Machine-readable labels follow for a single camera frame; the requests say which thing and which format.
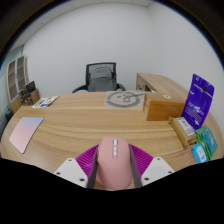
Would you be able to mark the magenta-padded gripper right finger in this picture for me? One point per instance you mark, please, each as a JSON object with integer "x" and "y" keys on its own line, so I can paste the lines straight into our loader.
{"x": 156, "y": 170}

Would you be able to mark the narrow brown printed box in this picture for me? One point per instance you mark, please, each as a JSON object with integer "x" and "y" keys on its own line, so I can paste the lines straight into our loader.
{"x": 22, "y": 97}

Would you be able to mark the wooden shelf unit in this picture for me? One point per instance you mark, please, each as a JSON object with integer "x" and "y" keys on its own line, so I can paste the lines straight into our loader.
{"x": 15, "y": 78}

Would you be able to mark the small tan labelled box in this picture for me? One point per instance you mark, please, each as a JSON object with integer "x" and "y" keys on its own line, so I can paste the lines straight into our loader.
{"x": 183, "y": 130}

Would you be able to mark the grey backpack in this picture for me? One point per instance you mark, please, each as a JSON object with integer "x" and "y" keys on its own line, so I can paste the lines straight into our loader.
{"x": 101, "y": 80}

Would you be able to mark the white leaflet green purple print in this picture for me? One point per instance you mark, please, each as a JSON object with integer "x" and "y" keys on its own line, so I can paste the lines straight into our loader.
{"x": 45, "y": 101}

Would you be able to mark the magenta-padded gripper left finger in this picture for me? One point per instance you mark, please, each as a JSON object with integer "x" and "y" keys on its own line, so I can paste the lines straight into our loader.
{"x": 69, "y": 170}

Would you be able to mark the black mesh office chair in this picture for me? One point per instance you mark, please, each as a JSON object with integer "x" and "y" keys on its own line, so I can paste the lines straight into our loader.
{"x": 80, "y": 87}

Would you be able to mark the small blue packet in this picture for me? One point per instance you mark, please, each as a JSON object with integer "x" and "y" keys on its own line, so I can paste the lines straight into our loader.
{"x": 199, "y": 154}

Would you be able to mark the black box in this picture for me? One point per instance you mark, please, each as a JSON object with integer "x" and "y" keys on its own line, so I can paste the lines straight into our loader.
{"x": 29, "y": 87}

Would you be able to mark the purple hanging package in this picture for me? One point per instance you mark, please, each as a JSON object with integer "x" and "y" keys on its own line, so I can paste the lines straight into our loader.
{"x": 197, "y": 103}

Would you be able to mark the wooden side desk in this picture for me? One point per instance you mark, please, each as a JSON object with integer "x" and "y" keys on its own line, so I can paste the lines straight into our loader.
{"x": 160, "y": 83}

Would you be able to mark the orange-brown cardboard box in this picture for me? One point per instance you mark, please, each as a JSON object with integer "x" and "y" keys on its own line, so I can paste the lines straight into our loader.
{"x": 163, "y": 108}

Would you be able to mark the pink-blue gradient mouse pad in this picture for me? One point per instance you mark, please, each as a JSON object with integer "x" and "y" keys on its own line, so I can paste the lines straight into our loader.
{"x": 25, "y": 132}

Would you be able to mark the pink computer mouse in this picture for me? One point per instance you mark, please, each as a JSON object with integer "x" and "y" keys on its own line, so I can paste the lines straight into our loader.
{"x": 114, "y": 165}

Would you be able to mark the green packet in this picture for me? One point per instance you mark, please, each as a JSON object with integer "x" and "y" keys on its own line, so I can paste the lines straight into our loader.
{"x": 208, "y": 141}

